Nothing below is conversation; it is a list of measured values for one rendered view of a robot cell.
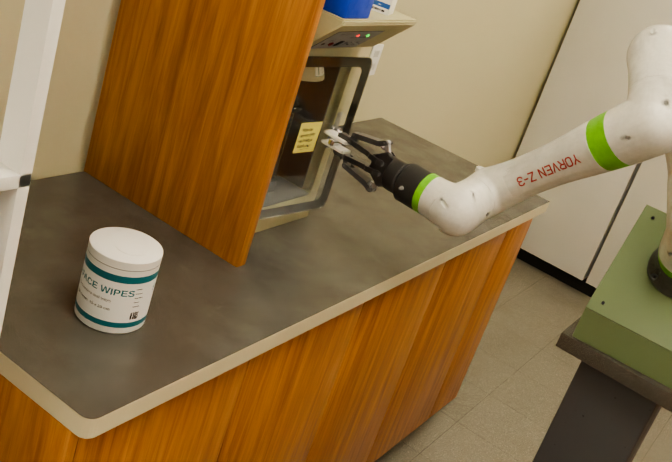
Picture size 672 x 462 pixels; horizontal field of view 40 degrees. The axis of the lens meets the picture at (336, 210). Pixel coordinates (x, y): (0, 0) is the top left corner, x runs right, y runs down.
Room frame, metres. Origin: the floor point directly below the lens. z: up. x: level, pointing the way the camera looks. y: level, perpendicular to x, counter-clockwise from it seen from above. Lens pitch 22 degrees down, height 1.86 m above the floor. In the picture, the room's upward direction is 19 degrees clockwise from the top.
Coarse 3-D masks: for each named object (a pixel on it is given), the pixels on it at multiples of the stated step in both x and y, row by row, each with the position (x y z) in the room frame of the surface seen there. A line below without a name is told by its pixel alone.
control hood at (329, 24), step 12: (324, 12) 1.87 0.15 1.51; (372, 12) 2.03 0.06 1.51; (396, 12) 2.13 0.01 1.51; (324, 24) 1.86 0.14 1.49; (336, 24) 1.85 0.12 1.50; (348, 24) 1.86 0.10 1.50; (360, 24) 1.91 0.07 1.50; (372, 24) 1.95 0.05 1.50; (384, 24) 2.00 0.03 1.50; (396, 24) 2.04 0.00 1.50; (408, 24) 2.09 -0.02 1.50; (324, 36) 1.87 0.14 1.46; (384, 36) 2.11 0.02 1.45; (324, 48) 1.97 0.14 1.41
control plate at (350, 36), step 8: (344, 32) 1.90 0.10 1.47; (352, 32) 1.93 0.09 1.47; (360, 32) 1.96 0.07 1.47; (368, 32) 1.99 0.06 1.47; (376, 32) 2.03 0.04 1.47; (328, 40) 1.91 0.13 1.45; (336, 40) 1.94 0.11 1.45; (344, 40) 1.97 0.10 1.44; (352, 40) 2.00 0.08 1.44; (360, 40) 2.04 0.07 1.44; (312, 48) 1.92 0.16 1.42
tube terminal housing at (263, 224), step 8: (336, 48) 2.07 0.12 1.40; (344, 48) 2.10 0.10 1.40; (352, 48) 2.14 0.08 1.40; (360, 48) 2.17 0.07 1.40; (336, 56) 2.08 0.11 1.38; (344, 56) 2.11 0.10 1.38; (352, 56) 2.15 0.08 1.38; (280, 216) 2.06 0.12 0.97; (288, 216) 2.09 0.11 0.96; (296, 216) 2.13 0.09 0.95; (304, 216) 2.16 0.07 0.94; (264, 224) 2.01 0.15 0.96; (272, 224) 2.04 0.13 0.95; (280, 224) 2.07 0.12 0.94
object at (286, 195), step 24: (312, 72) 1.97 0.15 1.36; (336, 72) 2.04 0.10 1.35; (360, 72) 2.12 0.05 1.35; (312, 96) 1.99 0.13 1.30; (336, 96) 2.07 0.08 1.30; (360, 96) 2.15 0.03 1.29; (312, 120) 2.02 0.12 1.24; (336, 120) 2.09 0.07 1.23; (288, 144) 1.97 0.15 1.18; (288, 168) 1.99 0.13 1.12; (312, 168) 2.06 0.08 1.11; (336, 168) 2.15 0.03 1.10; (288, 192) 2.01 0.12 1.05; (312, 192) 2.09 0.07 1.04; (264, 216) 1.96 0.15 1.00
